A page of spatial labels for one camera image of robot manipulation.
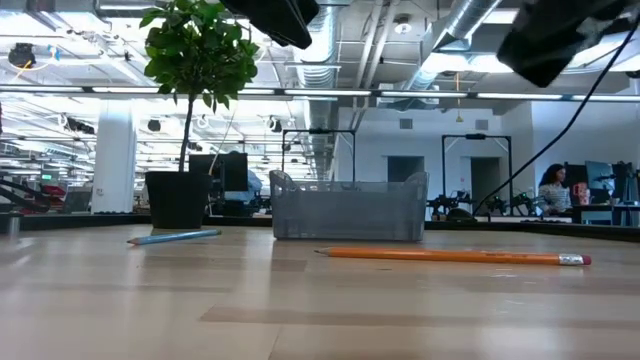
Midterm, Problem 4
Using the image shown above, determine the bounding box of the silver ventilation duct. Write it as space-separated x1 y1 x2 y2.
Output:
402 0 504 91
292 4 346 181

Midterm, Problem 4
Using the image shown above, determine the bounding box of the black plant pot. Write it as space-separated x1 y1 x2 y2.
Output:
144 170 214 230

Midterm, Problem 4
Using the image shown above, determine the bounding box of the light blue wooden pencil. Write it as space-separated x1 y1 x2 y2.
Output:
126 228 224 246

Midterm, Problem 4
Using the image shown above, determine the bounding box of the grey translucent plastic bin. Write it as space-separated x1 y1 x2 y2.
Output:
268 169 430 244

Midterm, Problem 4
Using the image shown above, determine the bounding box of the thin black cable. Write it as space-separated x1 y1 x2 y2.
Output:
472 19 640 217

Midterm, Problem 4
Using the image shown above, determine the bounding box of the orange wooden pencil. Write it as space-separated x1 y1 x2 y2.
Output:
314 246 593 267

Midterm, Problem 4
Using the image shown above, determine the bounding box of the blue-lit background monitor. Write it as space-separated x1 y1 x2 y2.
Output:
584 160 617 191

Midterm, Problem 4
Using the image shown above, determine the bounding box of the green leafy potted tree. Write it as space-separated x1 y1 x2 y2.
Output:
139 0 261 174

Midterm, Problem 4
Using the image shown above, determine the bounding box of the teal background desk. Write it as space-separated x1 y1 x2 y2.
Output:
572 202 640 227

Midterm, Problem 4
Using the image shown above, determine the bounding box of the white building column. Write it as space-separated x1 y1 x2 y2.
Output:
90 99 138 215

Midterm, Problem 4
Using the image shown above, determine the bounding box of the red background object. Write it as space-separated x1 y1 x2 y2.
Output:
39 184 67 211

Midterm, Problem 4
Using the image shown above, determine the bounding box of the long ceiling light strip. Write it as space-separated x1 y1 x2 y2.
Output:
476 91 565 100
283 88 373 97
380 90 469 99

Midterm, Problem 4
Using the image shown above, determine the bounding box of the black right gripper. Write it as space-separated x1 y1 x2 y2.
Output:
497 0 640 89

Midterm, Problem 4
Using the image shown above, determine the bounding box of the black metal frame stand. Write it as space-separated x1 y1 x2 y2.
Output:
441 132 514 217

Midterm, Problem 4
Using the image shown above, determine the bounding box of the black computer monitor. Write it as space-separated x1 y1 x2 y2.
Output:
188 152 250 194

